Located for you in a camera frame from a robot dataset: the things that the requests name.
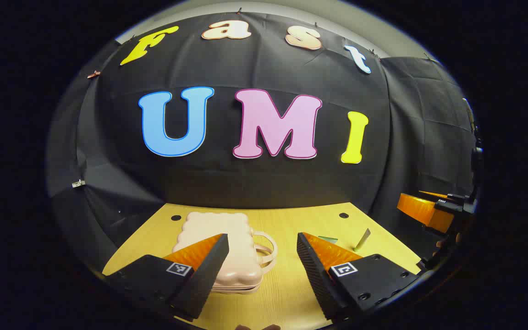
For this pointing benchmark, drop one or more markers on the pink suitcase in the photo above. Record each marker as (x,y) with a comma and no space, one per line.
(241,256)

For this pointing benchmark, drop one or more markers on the white green skin care tube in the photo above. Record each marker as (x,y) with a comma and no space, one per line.
(329,239)

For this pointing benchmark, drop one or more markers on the black backdrop cloth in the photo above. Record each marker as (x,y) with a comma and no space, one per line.
(227,183)

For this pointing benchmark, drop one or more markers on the grey-green skin care tube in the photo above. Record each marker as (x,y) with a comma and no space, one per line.
(362,239)

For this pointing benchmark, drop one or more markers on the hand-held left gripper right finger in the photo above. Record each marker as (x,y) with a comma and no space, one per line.
(314,275)

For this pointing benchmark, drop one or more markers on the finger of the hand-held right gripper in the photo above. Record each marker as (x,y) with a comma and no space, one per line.
(455,197)
(424,211)

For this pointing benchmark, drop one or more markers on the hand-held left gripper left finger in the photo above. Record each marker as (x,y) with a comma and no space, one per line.
(204,279)

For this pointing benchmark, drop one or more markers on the copper clip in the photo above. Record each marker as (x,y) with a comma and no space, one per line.
(93,74)

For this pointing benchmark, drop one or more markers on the silver metal clip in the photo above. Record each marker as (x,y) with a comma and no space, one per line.
(78,184)

